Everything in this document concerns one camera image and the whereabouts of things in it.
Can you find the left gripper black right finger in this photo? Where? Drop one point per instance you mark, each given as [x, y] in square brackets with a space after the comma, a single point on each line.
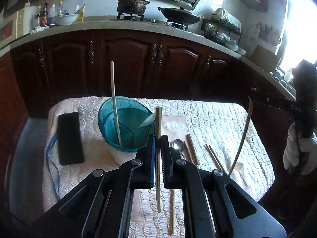
[169, 156]

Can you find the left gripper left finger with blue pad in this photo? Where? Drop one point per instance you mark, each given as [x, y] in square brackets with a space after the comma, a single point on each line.
[144, 177]

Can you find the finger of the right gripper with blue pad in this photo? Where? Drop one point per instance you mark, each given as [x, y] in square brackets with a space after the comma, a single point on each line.
[276, 102]

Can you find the metal spoon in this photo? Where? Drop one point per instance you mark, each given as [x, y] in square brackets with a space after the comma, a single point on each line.
[179, 145]

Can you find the gold metal fork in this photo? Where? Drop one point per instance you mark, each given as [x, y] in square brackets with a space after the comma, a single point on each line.
[214, 157]

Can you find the white ceramic soup spoon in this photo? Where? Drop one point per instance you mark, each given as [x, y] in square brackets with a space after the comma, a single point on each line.
[148, 120]

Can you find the right hand white glove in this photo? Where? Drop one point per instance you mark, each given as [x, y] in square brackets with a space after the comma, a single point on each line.
[297, 145]

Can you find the teal white utensil holder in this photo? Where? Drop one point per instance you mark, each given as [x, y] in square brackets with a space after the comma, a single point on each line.
[131, 114]

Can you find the wooden cutting board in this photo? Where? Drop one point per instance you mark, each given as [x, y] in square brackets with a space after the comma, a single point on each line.
[265, 59]

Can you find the black smartphone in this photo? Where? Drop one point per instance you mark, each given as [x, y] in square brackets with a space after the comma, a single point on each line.
[70, 148]

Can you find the black dish rack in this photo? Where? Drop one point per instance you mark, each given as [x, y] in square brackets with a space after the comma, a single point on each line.
[220, 31]

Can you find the dark wooden base cabinets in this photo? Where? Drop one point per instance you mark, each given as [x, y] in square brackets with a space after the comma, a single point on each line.
[44, 69]

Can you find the black wok with lid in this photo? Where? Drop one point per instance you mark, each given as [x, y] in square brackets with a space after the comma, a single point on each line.
[180, 16]

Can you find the gas stove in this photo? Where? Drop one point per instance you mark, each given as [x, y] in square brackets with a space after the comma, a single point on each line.
[141, 18]

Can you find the steel cooking pot with lid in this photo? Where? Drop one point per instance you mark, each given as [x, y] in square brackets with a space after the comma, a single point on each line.
[132, 6]

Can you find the white bowl on counter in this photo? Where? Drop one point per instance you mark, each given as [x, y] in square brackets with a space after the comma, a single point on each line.
[66, 19]

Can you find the yellow oil bottle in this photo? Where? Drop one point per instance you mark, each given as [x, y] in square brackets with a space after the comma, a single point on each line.
[80, 10]

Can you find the dark sauce bottle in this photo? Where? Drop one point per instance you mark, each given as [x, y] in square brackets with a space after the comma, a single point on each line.
[44, 15]

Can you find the cream microwave oven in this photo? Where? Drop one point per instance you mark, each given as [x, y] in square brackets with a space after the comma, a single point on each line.
[12, 28]

